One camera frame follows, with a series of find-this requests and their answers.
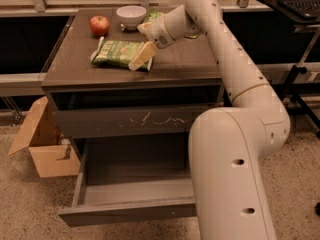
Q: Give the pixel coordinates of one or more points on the open cardboard box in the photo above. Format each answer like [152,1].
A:
[52,154]

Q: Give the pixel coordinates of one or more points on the green jalapeno chip bag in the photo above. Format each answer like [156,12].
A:
[115,53]

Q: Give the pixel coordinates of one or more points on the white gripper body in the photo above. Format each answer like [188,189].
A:
[157,32]

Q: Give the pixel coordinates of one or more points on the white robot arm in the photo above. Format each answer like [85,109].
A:
[226,143]

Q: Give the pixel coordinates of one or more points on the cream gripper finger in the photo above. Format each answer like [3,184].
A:
[142,28]
[144,56]

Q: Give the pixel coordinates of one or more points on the green snack bag with logo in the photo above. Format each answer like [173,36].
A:
[153,15]

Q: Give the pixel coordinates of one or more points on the black side table stand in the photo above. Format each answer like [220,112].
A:
[302,24]

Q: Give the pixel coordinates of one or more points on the open bottom drawer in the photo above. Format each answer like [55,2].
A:
[132,178]

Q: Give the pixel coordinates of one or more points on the scratched grey middle drawer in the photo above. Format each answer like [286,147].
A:
[126,121]

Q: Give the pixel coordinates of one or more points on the white ceramic bowl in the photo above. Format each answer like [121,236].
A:
[131,16]

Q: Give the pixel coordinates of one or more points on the red apple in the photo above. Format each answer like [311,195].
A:
[99,25]

